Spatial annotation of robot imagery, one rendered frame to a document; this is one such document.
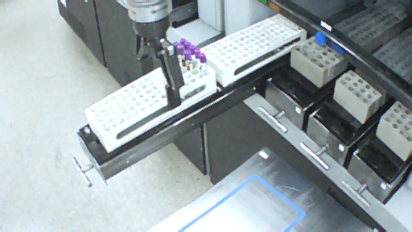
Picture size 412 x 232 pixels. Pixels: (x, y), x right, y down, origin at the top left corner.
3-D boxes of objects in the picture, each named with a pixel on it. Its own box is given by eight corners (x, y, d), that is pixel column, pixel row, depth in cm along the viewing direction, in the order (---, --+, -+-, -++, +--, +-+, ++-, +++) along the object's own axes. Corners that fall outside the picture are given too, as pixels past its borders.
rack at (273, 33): (282, 29, 125) (282, 12, 121) (306, 45, 119) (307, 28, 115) (199, 69, 113) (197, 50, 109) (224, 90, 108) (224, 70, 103)
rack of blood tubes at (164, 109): (192, 70, 112) (190, 51, 108) (218, 92, 107) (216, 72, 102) (90, 129, 101) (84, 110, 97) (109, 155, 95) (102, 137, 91)
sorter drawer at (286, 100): (389, 22, 141) (392, 3, 135) (415, 41, 133) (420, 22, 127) (251, 108, 113) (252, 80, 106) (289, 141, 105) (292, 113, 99)
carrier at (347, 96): (368, 122, 96) (373, 103, 92) (364, 126, 95) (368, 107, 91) (337, 94, 103) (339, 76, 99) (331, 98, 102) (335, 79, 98)
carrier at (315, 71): (326, 86, 105) (329, 68, 101) (321, 89, 104) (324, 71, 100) (294, 62, 112) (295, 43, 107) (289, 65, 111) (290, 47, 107)
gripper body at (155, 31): (125, 13, 87) (129, 47, 94) (145, 28, 82) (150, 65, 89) (155, -1, 90) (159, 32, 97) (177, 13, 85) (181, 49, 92)
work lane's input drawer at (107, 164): (285, 39, 132) (286, 16, 126) (317, 63, 125) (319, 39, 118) (68, 158, 104) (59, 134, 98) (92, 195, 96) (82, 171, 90)
